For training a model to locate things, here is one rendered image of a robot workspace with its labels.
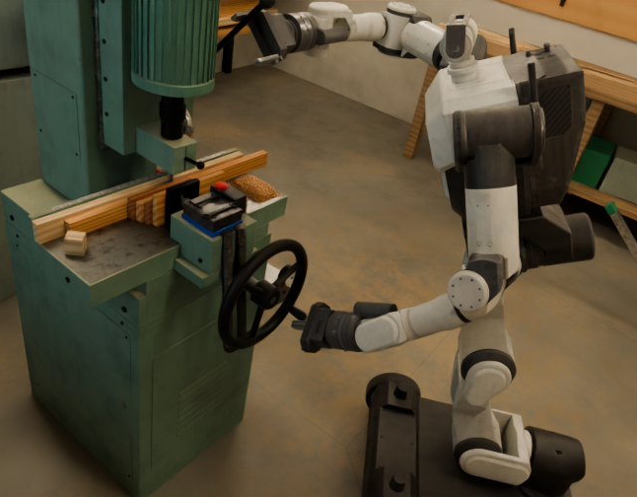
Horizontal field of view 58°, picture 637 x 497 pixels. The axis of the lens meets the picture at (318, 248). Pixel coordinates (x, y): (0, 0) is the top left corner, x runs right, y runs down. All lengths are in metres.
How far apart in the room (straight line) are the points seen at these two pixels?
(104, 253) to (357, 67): 3.92
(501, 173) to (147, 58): 0.73
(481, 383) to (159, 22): 1.15
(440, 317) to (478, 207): 0.23
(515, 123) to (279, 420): 1.44
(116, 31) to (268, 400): 1.38
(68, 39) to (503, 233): 1.01
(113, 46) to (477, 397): 1.24
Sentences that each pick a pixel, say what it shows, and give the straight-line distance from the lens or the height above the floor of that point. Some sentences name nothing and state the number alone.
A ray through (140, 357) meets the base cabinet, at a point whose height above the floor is 0.62.
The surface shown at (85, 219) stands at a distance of 1.34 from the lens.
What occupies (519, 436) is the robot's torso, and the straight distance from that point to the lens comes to 1.92.
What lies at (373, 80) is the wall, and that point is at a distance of 4.93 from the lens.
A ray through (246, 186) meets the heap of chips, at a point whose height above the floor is 0.92.
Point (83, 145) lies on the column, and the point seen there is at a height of 1.00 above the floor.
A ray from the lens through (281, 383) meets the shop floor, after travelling 2.26.
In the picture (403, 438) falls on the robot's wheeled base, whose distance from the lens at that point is 1.96.
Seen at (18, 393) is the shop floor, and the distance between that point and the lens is 2.26.
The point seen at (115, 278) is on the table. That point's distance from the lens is 1.25.
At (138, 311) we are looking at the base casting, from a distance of 1.35.
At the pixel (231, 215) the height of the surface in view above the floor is 1.00.
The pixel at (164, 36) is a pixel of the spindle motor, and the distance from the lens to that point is 1.24.
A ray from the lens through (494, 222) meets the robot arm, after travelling 1.06.
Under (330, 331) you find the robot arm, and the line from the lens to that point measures 1.30.
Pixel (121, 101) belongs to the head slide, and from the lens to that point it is 1.40.
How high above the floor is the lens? 1.67
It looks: 34 degrees down
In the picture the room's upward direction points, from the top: 12 degrees clockwise
